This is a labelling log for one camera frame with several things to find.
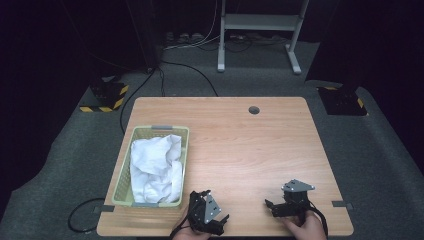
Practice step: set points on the white metal stand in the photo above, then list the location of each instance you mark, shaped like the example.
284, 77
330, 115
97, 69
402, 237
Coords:
260, 22

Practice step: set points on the wooden table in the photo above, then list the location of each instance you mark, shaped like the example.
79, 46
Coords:
250, 150

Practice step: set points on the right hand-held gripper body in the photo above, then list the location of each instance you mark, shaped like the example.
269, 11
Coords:
295, 200

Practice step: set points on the white cloth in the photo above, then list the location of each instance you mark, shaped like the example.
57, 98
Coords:
155, 166

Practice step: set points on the grey round table grommet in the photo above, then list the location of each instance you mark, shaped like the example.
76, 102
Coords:
254, 110

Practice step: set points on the grey tape strip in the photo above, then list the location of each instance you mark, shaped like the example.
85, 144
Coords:
341, 205
104, 209

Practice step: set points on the pale green plastic basket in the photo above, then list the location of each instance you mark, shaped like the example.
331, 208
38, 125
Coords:
124, 186

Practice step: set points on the yellow black striped base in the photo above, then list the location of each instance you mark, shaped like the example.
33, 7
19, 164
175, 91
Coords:
110, 95
343, 101

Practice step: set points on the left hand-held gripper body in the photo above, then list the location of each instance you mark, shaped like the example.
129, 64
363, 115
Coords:
200, 210

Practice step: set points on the power strip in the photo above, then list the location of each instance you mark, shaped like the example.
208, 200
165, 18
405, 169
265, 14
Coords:
185, 37

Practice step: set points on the person's right hand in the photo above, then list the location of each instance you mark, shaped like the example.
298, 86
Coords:
306, 228

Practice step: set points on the person's left hand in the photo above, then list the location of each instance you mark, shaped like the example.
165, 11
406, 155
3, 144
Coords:
186, 233

